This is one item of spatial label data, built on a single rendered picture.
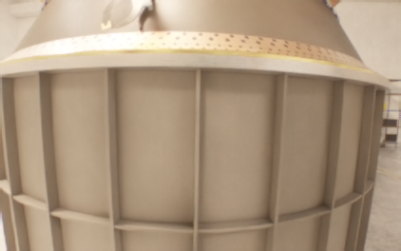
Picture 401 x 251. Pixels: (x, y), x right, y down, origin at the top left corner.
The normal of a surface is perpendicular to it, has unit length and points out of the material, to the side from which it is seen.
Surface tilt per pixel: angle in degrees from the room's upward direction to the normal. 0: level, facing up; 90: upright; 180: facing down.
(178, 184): 90
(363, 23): 90
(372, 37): 90
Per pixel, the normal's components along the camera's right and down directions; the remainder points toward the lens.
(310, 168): 0.33, 0.11
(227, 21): 0.12, -0.37
